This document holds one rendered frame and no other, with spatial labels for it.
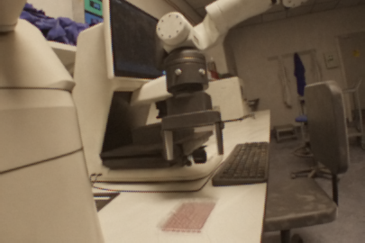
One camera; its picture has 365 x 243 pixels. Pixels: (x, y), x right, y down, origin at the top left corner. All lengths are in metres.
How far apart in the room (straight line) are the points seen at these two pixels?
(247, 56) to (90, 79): 5.33
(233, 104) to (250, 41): 3.79
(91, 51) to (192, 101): 0.45
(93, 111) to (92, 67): 0.14
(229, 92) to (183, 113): 1.90
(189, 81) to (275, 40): 5.56
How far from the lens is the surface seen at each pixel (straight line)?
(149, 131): 0.78
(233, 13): 0.50
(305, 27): 6.13
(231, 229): 0.40
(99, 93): 0.77
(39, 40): 0.20
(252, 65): 5.90
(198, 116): 0.45
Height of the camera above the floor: 0.95
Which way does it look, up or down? 1 degrees up
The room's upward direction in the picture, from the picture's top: 9 degrees counter-clockwise
